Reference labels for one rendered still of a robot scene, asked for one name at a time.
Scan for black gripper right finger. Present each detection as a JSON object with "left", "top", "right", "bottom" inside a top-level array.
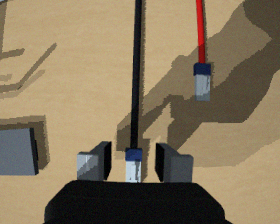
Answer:
[{"left": 155, "top": 143, "right": 194, "bottom": 183}]

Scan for grey cable plug with dark blue boot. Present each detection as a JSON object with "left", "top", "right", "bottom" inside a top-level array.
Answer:
[{"left": 193, "top": 63, "right": 211, "bottom": 102}]

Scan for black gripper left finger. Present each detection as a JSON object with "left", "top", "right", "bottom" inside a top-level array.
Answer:
[{"left": 77, "top": 141, "right": 112, "bottom": 181}]

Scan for red cable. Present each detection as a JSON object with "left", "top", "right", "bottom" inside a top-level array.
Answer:
[{"left": 196, "top": 0, "right": 205, "bottom": 63}]

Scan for black patch cord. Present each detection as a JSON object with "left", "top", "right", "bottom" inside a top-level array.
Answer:
[{"left": 130, "top": 0, "right": 142, "bottom": 149}]

